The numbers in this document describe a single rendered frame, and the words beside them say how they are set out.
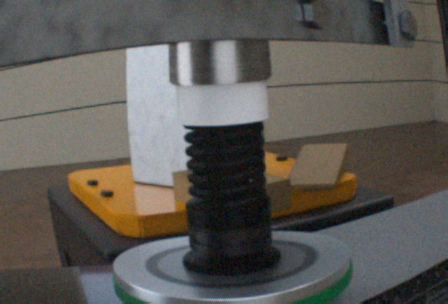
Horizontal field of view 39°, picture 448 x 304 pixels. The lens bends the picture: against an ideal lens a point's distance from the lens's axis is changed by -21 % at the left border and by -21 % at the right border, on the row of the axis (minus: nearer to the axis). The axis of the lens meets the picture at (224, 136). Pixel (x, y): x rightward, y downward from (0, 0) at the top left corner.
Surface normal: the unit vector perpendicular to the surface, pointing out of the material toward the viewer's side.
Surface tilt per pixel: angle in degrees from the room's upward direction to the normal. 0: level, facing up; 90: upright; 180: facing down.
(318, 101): 90
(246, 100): 90
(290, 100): 90
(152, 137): 90
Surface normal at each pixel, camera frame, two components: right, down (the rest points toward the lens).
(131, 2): 0.73, 0.05
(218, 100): -0.06, 0.15
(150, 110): -0.58, 0.15
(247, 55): 0.51, 0.09
